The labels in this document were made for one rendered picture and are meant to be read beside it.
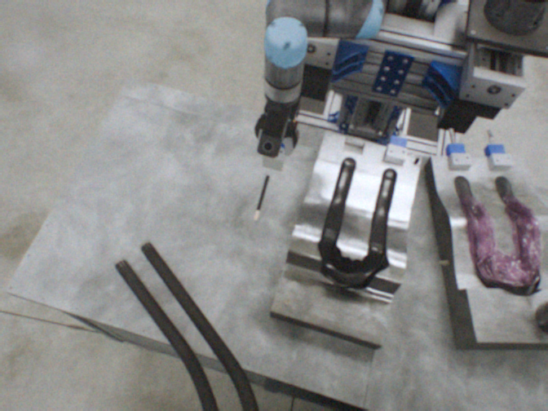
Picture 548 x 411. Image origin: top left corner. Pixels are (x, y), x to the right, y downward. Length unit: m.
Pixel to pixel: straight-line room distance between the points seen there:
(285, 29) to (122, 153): 0.66
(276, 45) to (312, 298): 0.56
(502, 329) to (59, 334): 1.61
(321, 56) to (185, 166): 0.48
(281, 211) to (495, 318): 0.56
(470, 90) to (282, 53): 0.67
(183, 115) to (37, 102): 1.39
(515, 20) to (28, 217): 1.99
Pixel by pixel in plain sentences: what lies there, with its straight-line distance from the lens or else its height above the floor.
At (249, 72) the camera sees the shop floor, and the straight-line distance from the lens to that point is 2.54.
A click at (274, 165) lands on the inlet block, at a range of 1.10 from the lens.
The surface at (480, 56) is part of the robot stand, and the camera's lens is 1.37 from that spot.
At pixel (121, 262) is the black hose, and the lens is 1.14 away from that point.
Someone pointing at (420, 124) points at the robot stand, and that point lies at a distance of 2.20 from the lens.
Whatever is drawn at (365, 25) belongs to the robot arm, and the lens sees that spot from 0.93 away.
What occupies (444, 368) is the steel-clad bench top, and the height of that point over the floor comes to 0.80.
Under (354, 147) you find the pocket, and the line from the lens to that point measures 1.23.
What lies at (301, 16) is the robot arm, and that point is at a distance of 0.91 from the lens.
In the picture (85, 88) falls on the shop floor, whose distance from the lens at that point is 2.61.
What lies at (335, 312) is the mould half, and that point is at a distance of 1.05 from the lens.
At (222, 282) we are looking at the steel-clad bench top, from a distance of 1.12.
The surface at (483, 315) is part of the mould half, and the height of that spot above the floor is 0.91.
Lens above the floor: 1.87
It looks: 65 degrees down
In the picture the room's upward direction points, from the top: 5 degrees clockwise
